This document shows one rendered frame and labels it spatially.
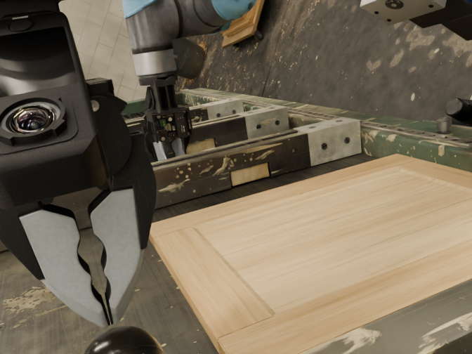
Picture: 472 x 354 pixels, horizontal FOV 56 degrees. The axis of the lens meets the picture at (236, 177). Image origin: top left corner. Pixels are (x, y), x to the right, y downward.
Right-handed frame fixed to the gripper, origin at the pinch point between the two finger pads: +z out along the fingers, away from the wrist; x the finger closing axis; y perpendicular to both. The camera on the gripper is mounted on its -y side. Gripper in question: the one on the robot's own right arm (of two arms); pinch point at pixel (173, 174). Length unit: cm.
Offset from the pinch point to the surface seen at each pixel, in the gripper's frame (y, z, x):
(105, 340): 69, -14, -19
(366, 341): 63, -2, -1
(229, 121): -19.2, -4.4, 20.8
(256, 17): -261, -34, 147
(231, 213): 26.6, 0.2, 1.8
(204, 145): -19.4, 0.2, 13.2
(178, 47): -396, -18, 117
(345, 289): 53, 0, 3
